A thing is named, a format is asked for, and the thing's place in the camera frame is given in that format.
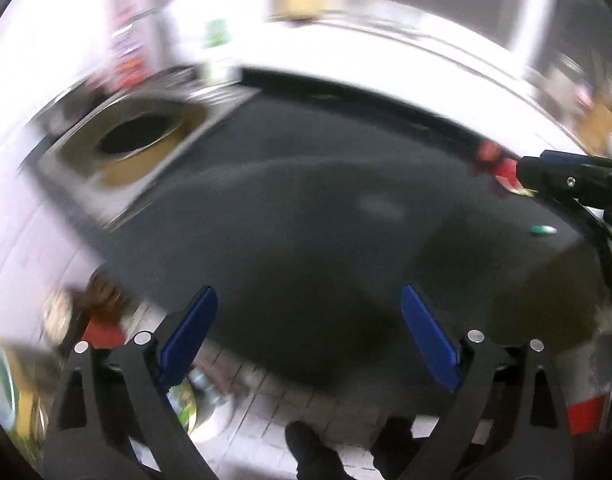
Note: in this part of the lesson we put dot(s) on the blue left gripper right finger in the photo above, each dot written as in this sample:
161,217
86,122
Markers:
439,353

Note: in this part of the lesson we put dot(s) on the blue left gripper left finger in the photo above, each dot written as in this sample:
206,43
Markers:
180,336

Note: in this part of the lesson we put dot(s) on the green white marker pen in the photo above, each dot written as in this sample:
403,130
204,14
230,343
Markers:
543,230

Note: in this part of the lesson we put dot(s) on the red plastic cup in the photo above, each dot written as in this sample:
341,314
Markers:
491,159

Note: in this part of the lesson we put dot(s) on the steel sink basin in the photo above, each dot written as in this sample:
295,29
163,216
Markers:
117,152

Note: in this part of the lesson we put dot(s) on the sink faucet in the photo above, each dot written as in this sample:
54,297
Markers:
144,24

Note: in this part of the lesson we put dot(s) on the green label soap bottle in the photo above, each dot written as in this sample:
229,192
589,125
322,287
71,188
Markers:
219,67

